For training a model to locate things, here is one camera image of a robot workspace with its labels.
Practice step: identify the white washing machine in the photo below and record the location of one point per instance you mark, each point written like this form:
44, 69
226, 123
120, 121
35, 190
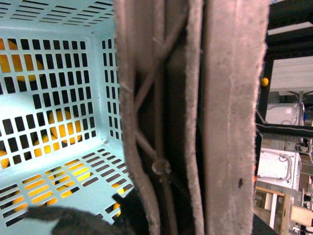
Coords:
280, 168

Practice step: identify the brown basket handle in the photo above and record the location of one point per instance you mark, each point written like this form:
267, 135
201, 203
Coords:
189, 75

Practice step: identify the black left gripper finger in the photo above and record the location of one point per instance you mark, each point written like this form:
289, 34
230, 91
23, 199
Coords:
71, 221

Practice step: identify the mint green plastic basket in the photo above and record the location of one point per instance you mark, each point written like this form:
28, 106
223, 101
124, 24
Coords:
60, 133

